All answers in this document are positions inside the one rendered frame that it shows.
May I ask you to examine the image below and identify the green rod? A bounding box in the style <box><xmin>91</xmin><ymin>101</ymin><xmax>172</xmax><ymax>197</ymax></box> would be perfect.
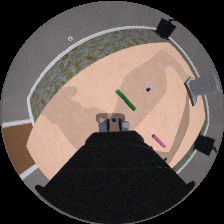
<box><xmin>116</xmin><ymin>89</ymin><xmax>136</xmax><ymax>111</ymax></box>

